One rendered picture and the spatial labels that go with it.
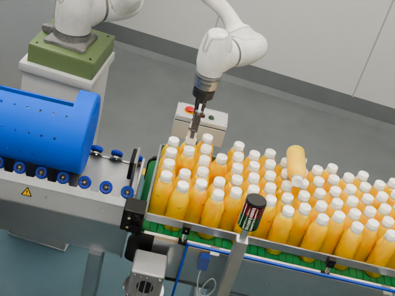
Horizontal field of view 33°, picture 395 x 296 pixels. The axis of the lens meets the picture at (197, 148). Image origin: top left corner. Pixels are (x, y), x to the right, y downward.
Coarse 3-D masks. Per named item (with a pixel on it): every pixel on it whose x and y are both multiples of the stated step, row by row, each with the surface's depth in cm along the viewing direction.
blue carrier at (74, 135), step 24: (0, 96) 212; (24, 96) 213; (48, 96) 236; (96, 96) 221; (0, 120) 211; (24, 120) 211; (48, 120) 212; (72, 120) 213; (96, 120) 235; (0, 144) 215; (24, 144) 214; (48, 144) 213; (72, 144) 213; (72, 168) 219
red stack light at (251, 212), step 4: (244, 204) 191; (248, 204) 190; (244, 208) 191; (248, 208) 190; (252, 208) 189; (256, 208) 189; (260, 208) 190; (264, 208) 190; (244, 212) 192; (248, 212) 190; (252, 212) 190; (256, 212) 190; (260, 212) 190; (248, 216) 191; (252, 216) 191; (256, 216) 191; (260, 216) 192
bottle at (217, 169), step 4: (212, 164) 236; (216, 164) 235; (220, 164) 234; (224, 164) 235; (212, 168) 236; (216, 168) 235; (220, 168) 235; (224, 168) 235; (212, 172) 236; (216, 172) 235; (220, 172) 235; (224, 172) 236; (212, 176) 236; (216, 176) 236; (220, 176) 236; (224, 176) 237; (212, 180) 237
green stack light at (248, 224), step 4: (240, 212) 194; (240, 216) 194; (244, 216) 192; (240, 220) 194; (244, 220) 192; (248, 220) 192; (252, 220) 191; (256, 220) 192; (260, 220) 194; (240, 224) 194; (244, 224) 193; (248, 224) 192; (252, 224) 192; (256, 224) 193; (244, 228) 194; (248, 228) 193; (252, 228) 194; (256, 228) 195
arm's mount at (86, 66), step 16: (96, 32) 290; (32, 48) 270; (48, 48) 270; (64, 48) 273; (96, 48) 279; (112, 48) 294; (48, 64) 273; (64, 64) 271; (80, 64) 270; (96, 64) 273
